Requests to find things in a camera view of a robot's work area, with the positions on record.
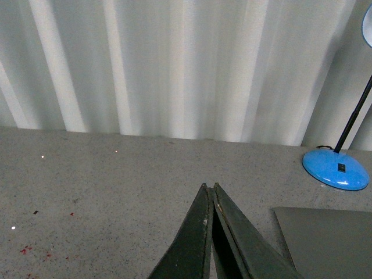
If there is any left gripper dark wedge left finger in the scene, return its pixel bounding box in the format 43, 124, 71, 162
149, 184, 213, 278

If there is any blue desk lamp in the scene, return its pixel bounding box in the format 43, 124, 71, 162
301, 2, 372, 192

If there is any silver laptop with black keyboard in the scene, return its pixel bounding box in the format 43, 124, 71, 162
274, 207, 371, 278

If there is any left gripper dark wedge right finger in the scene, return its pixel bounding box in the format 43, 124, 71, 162
212, 183, 303, 278

